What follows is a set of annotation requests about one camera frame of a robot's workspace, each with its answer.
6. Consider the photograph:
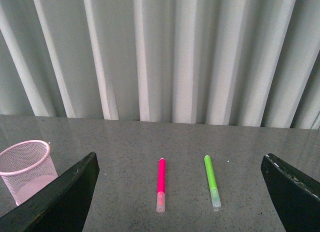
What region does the pink pen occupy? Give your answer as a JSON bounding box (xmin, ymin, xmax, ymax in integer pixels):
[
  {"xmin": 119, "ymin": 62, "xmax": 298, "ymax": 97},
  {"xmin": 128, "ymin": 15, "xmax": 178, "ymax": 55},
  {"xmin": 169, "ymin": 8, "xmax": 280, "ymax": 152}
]
[{"xmin": 156, "ymin": 158, "xmax": 166, "ymax": 213}]

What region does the pink mesh cup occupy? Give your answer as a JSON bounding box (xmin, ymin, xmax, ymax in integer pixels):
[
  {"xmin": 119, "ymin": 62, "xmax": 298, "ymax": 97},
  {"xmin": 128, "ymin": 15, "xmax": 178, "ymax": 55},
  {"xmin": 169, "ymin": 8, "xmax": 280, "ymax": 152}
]
[{"xmin": 0, "ymin": 140, "xmax": 58, "ymax": 205}]

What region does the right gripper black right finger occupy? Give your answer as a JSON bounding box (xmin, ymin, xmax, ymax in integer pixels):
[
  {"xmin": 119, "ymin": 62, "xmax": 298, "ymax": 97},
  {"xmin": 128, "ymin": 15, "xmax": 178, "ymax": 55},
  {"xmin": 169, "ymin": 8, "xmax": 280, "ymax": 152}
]
[{"xmin": 261, "ymin": 153, "xmax": 320, "ymax": 231}]

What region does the green pen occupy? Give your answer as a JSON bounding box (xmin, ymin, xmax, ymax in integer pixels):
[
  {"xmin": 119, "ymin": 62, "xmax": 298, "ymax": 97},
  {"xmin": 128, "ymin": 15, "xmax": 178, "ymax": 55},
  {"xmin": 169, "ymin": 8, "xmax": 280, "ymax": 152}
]
[{"xmin": 204, "ymin": 155, "xmax": 222, "ymax": 211}]

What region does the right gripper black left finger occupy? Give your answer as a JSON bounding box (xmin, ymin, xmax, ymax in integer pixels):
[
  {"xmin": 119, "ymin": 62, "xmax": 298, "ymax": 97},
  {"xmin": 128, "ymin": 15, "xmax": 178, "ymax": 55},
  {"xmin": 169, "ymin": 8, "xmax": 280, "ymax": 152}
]
[{"xmin": 0, "ymin": 152, "xmax": 100, "ymax": 231}]

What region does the grey pleated curtain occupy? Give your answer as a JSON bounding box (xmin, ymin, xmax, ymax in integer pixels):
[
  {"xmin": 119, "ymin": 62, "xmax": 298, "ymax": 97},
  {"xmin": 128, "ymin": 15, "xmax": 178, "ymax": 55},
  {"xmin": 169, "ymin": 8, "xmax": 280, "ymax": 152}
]
[{"xmin": 0, "ymin": 0, "xmax": 320, "ymax": 129}]

